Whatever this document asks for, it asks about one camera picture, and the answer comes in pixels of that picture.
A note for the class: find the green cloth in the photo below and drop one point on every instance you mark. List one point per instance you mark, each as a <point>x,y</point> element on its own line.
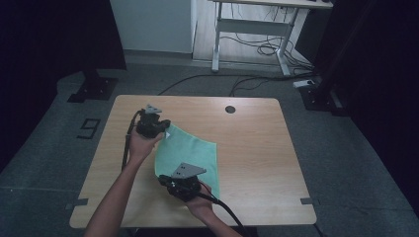
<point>191,149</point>

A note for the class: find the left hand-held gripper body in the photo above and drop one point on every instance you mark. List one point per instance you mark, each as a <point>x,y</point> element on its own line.
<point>148,125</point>

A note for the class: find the person's right hand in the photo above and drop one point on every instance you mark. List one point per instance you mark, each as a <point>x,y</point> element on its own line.
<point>201,204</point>

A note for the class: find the grey tape piece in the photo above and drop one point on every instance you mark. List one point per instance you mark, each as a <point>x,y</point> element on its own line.
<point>77,202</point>
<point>309,200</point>

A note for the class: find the round black table grommet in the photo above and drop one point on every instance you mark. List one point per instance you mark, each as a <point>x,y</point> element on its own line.
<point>230,109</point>

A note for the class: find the black tape floor mark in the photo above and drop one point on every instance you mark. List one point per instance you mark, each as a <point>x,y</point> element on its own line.
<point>89,128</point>

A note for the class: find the white desk frame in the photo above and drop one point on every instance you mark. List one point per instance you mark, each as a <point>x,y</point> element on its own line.
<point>253,27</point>

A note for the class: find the person's left hand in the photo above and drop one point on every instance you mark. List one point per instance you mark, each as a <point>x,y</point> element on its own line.
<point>141,146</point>

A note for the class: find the black stand base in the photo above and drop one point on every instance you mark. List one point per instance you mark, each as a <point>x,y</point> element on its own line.
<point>321,98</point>
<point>95,88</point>

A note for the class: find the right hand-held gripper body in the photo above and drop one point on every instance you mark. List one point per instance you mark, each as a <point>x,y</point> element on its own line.
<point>186,184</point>

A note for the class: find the dark curtain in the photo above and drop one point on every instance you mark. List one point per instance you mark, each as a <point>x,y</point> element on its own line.
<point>49,49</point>
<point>378,65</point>

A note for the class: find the white power strip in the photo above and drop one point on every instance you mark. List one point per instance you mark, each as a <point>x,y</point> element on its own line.
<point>303,83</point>

